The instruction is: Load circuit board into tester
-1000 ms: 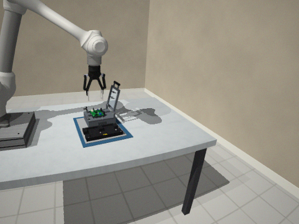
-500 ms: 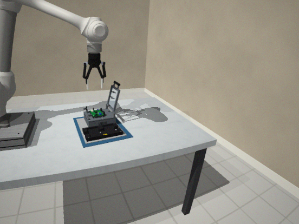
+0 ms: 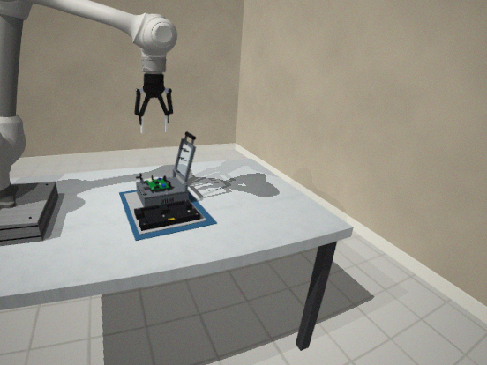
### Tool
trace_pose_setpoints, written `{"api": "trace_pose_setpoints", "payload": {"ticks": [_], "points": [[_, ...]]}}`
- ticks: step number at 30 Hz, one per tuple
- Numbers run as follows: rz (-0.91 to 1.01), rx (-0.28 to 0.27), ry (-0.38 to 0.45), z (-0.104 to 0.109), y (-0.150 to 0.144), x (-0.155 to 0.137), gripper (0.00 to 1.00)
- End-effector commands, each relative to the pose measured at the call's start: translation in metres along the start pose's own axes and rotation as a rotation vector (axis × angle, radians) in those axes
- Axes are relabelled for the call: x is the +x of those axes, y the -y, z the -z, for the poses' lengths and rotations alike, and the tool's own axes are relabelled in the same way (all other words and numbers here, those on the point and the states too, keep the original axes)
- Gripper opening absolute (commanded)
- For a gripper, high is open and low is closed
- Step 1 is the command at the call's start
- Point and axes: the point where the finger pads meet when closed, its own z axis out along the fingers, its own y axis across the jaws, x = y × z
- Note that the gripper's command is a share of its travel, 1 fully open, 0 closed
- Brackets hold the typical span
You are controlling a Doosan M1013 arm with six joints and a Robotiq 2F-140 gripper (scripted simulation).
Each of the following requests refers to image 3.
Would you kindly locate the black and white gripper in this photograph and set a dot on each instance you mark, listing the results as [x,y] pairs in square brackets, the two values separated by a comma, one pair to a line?
[153,91]

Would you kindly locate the green circuit board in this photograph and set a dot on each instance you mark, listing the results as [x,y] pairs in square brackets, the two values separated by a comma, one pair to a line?
[157,183]

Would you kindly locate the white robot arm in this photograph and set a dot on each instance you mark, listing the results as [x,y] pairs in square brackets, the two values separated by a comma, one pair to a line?
[149,32]

